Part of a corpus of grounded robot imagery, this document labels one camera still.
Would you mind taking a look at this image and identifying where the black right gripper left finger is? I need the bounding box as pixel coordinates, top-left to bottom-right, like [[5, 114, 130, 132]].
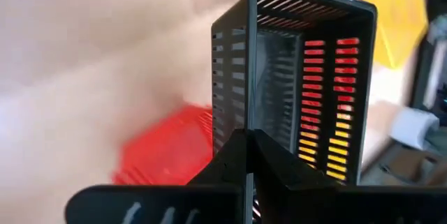
[[64, 128, 248, 224]]

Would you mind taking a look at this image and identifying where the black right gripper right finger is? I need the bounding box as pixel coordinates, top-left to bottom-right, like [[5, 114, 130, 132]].
[[252, 128, 447, 224]]

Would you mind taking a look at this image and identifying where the black plastic slotted basket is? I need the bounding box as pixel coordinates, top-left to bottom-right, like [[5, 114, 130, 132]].
[[211, 0, 378, 186]]

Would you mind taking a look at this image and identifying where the large yellow plastic basket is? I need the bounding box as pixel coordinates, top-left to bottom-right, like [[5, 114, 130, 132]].
[[359, 0, 429, 70]]

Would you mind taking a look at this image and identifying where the red plastic slotted basket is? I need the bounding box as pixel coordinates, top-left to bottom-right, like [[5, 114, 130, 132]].
[[111, 103, 214, 186]]

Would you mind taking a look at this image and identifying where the open cardboard box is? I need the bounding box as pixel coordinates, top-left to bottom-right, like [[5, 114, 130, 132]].
[[362, 145, 447, 187]]

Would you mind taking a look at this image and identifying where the white paper roll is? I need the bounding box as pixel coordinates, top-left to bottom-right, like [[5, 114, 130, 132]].
[[389, 107, 440, 150]]

